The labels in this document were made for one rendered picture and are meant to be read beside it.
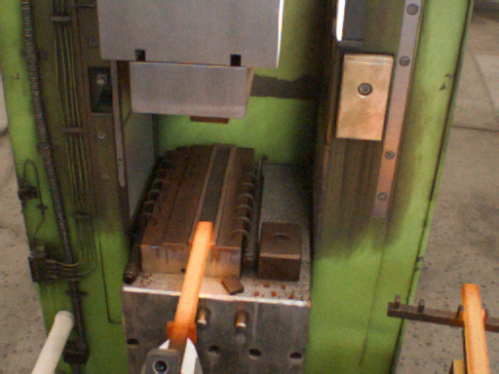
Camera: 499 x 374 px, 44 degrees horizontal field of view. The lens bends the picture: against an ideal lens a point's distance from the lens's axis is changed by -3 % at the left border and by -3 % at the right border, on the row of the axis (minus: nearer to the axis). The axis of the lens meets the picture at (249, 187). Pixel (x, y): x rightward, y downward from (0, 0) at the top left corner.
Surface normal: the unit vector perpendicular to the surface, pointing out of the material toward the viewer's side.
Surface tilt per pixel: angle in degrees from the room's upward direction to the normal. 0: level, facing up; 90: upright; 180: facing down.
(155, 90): 90
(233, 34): 90
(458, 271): 0
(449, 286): 0
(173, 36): 90
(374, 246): 90
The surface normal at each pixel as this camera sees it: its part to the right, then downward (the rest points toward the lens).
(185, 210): 0.04, -0.85
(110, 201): -0.07, 0.52
